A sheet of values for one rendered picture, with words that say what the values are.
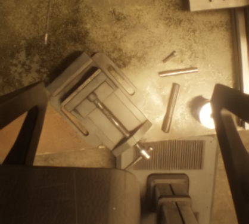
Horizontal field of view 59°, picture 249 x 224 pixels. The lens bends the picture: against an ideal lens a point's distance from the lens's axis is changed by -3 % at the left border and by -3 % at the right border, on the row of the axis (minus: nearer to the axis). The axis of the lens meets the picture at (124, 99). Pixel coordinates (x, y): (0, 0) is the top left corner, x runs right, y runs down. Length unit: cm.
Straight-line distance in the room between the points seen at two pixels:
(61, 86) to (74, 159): 108
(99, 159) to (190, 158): 56
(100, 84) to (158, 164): 81
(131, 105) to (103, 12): 19
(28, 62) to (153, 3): 27
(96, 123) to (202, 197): 96
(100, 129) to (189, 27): 27
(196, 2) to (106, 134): 30
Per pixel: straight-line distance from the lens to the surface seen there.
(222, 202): 171
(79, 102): 42
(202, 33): 48
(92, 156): 144
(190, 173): 123
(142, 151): 45
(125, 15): 46
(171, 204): 104
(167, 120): 45
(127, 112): 44
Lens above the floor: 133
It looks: 83 degrees down
